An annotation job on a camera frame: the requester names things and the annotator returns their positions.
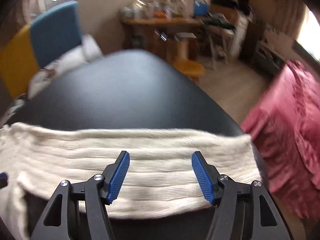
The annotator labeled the cream knitted sweater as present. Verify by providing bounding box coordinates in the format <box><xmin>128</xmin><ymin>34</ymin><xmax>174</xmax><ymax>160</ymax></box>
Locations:
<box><xmin>1</xmin><ymin>122</ymin><xmax>260</xmax><ymax>239</ymax></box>

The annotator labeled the pink bed cover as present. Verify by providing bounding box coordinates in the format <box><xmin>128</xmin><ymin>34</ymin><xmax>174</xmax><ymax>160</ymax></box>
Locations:
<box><xmin>241</xmin><ymin>61</ymin><xmax>319</xmax><ymax>220</ymax></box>

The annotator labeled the blue white patterned cloth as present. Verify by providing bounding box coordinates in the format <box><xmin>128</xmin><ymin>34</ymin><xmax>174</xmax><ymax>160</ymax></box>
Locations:
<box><xmin>0</xmin><ymin>93</ymin><xmax>27</xmax><ymax>127</ymax></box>

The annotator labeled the round wooden stool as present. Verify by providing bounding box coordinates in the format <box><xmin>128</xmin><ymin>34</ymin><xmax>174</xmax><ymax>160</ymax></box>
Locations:
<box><xmin>172</xmin><ymin>38</ymin><xmax>205</xmax><ymax>84</ymax></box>

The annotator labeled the white deer print pillow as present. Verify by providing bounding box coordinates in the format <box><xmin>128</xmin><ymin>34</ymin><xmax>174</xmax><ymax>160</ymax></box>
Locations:
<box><xmin>27</xmin><ymin>34</ymin><xmax>103</xmax><ymax>100</ymax></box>

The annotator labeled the wooden cluttered desk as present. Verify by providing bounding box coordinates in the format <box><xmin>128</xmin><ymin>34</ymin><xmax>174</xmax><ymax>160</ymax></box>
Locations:
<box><xmin>120</xmin><ymin>0</ymin><xmax>235</xmax><ymax>55</ymax></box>

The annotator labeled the blue yellow grey chair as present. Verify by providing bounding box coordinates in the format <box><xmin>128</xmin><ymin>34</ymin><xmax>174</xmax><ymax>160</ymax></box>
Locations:
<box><xmin>1</xmin><ymin>1</ymin><xmax>82</xmax><ymax>98</ymax></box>

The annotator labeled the blue box on desk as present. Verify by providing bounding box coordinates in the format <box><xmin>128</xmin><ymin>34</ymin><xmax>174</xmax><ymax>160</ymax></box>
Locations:
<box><xmin>194</xmin><ymin>0</ymin><xmax>209</xmax><ymax>16</ymax></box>

